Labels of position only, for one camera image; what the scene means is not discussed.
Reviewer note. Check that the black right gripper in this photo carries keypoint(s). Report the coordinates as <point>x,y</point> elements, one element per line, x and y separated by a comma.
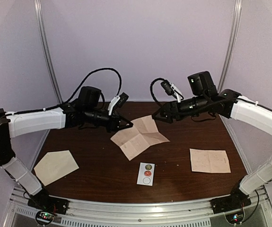
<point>168,107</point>

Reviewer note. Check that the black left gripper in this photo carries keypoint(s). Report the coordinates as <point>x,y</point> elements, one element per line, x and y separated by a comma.
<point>113,125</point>

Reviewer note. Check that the tan letter paper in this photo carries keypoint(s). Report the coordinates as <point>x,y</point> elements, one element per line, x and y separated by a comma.
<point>142,135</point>

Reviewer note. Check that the cream envelope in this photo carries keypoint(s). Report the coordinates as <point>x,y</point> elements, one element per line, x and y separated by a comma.
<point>54,166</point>

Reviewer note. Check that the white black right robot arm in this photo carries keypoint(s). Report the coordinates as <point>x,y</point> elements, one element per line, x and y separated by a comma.
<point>228,104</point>

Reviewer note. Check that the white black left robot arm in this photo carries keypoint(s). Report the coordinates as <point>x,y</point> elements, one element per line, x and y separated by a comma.
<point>72,114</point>

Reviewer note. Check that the green round sticker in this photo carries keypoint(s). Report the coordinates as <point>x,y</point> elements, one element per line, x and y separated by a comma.
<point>148,167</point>

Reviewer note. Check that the white sticker sheet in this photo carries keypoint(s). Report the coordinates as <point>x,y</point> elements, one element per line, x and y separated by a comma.
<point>145,180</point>

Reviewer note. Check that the red round sticker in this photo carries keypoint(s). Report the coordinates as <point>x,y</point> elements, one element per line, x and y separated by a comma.
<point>147,173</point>

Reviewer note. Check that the lined stationery sheet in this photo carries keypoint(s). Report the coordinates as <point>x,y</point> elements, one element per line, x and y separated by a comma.
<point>209,161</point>

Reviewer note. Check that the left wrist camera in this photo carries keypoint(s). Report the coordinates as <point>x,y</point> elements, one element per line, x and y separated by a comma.
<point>117,102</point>

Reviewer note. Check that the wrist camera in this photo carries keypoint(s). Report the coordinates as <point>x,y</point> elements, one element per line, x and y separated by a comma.
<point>117,102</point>
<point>172,90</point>

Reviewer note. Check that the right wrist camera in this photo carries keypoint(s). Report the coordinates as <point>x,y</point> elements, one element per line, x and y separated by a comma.
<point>172,90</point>

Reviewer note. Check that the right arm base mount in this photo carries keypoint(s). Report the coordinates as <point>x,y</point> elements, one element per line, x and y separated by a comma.
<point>232,206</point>

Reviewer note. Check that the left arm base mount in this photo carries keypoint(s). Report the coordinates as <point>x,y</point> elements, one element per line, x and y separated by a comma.
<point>49,207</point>

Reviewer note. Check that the aluminium frame post rear left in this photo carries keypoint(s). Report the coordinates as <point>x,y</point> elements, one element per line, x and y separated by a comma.
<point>46,51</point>

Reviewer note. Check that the aluminium frame post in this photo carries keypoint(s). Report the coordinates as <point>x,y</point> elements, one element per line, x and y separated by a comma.
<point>46,51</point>
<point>231,43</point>

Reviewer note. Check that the aluminium frame post rear right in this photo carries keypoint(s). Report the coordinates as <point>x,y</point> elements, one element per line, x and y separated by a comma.
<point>231,43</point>

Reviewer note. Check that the aluminium front rail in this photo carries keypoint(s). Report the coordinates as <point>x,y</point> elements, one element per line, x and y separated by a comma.
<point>196,213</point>

